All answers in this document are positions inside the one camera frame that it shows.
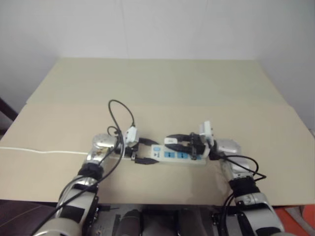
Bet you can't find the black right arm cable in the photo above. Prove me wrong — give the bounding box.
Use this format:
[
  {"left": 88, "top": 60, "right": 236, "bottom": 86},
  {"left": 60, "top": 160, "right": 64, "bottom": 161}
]
[{"left": 209, "top": 150, "right": 268, "bottom": 236}]

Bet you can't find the orange object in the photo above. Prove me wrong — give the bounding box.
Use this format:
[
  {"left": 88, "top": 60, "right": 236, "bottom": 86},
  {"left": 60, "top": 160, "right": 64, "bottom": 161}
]
[{"left": 275, "top": 205, "right": 315, "bottom": 236}]

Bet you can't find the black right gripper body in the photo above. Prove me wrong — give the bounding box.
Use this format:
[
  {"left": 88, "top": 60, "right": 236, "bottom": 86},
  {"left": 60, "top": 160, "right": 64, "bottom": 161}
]
[{"left": 188, "top": 132, "right": 208, "bottom": 159}]

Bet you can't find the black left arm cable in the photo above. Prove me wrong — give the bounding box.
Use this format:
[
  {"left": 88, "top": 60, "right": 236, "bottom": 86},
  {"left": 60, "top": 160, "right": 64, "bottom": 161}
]
[{"left": 31, "top": 99, "right": 137, "bottom": 235}]

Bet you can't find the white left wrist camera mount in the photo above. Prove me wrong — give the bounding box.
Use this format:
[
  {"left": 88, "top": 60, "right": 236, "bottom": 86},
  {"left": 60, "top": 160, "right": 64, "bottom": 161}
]
[{"left": 125, "top": 126, "right": 140, "bottom": 148}]

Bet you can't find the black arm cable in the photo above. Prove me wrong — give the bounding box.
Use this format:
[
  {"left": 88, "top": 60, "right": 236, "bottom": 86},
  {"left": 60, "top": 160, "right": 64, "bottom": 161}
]
[
  {"left": 209, "top": 150, "right": 268, "bottom": 236},
  {"left": 31, "top": 99, "right": 137, "bottom": 235}
]

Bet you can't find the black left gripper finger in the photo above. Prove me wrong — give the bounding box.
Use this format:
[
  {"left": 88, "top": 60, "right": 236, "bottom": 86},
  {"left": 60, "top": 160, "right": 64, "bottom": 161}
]
[
  {"left": 138, "top": 138, "right": 159, "bottom": 147},
  {"left": 134, "top": 157, "right": 158, "bottom": 166}
]

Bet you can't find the dark brown rounded object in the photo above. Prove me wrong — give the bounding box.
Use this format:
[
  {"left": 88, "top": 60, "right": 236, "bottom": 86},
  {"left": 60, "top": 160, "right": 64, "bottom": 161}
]
[{"left": 0, "top": 199, "right": 59, "bottom": 236}]

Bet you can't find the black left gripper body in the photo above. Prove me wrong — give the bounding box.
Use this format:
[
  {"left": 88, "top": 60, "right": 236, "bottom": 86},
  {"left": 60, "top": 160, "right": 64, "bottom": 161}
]
[{"left": 122, "top": 137, "right": 142, "bottom": 162}]

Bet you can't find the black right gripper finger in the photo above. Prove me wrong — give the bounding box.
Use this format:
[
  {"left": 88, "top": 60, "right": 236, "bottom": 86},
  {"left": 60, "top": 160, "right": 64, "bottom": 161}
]
[
  {"left": 165, "top": 133, "right": 191, "bottom": 141},
  {"left": 168, "top": 143, "right": 190, "bottom": 153}
]

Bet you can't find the white power strip cord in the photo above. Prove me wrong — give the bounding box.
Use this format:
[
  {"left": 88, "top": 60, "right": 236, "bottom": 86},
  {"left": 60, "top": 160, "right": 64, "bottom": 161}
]
[{"left": 0, "top": 146, "right": 90, "bottom": 156}]

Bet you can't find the grey rounded shape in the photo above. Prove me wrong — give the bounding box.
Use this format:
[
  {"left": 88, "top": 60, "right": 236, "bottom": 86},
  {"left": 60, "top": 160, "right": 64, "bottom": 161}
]
[{"left": 118, "top": 208, "right": 143, "bottom": 236}]

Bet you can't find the dark wooden furniture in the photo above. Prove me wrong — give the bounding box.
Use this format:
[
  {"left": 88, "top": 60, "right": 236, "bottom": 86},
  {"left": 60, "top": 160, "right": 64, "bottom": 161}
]
[{"left": 0, "top": 96, "right": 18, "bottom": 135}]

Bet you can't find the white power strip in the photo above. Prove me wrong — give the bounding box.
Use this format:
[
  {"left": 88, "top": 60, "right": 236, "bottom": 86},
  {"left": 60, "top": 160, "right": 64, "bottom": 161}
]
[{"left": 126, "top": 143, "right": 207, "bottom": 166}]

